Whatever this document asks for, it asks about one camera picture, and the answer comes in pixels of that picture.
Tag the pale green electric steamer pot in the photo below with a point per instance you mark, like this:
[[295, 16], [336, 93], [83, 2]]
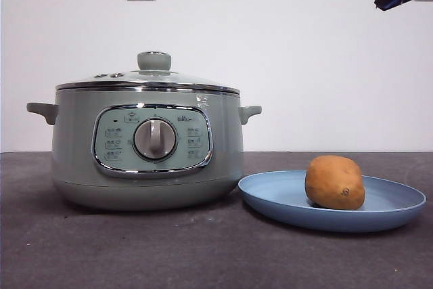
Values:
[[78, 153]]

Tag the blue round plate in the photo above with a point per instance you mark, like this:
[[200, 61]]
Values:
[[270, 194]]

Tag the brown potato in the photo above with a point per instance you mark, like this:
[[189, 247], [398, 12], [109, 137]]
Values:
[[335, 184]]

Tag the glass lid with green knob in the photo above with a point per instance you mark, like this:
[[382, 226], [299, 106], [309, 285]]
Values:
[[153, 61]]

